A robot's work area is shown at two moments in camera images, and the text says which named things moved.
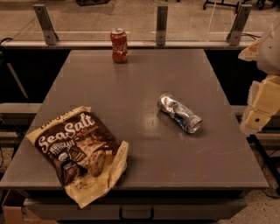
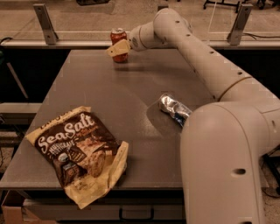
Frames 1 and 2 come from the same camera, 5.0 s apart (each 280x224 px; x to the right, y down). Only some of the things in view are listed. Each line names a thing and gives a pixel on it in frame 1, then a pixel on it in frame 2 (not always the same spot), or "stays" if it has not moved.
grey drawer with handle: [138, 209] stays
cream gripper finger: [263, 101] to [122, 47]
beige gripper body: [269, 52] to [134, 39]
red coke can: [119, 44] stays
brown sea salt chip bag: [85, 156] stays
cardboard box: [13, 211] stays
